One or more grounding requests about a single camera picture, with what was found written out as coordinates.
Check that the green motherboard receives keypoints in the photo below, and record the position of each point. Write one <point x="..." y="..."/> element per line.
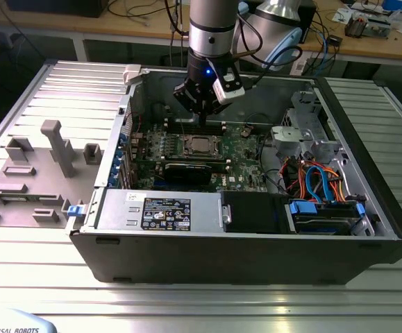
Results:
<point x="242" y="152"/>

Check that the hard disk in blue carrier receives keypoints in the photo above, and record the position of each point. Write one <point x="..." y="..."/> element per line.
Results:
<point x="303" y="209"/>

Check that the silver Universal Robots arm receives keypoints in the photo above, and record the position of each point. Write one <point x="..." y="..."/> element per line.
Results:
<point x="211" y="31"/>

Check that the finned metal heat sink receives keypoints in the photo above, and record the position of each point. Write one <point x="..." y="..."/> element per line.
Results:
<point x="355" y="27"/>

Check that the black open PC case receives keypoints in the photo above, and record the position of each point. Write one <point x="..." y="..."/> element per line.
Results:
<point x="221" y="256"/>

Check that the silver metal drive cage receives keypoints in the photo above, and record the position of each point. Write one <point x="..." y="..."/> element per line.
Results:
<point x="284" y="137"/>

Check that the coin cell battery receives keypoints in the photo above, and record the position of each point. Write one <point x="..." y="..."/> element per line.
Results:
<point x="246" y="131"/>

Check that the small black box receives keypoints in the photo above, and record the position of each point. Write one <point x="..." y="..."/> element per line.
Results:
<point x="334" y="39"/>

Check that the black monitor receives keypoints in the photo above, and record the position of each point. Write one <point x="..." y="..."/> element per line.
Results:
<point x="48" y="7"/>

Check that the grey electronic device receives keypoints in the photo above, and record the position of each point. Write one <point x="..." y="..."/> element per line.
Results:
<point x="377" y="27"/>

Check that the grey parts rack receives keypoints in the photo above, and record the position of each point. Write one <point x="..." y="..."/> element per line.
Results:
<point x="48" y="187"/>

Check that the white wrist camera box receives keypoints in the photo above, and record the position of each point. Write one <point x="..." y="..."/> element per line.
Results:
<point x="228" y="93"/>

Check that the blue case latch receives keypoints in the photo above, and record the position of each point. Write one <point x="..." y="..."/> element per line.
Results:
<point x="75" y="211"/>

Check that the blue expansion card retainer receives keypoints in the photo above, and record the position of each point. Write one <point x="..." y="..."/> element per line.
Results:
<point x="116" y="161"/>

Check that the silver CPU plate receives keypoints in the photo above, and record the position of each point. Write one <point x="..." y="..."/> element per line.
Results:
<point x="201" y="145"/>

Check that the black graphics card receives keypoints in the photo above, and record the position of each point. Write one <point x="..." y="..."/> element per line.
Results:
<point x="186" y="173"/>

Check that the white paper sheet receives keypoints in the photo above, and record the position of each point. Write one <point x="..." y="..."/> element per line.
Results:
<point x="343" y="14"/>

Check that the wooden desk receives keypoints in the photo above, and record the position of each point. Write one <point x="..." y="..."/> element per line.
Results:
<point x="93" y="26"/>

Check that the grey labelled power supply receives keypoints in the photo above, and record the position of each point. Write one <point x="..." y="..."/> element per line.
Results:
<point x="117" y="208"/>

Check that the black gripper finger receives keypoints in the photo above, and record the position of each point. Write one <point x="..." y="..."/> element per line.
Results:
<point x="186" y="97"/>
<point x="211" y="104"/>

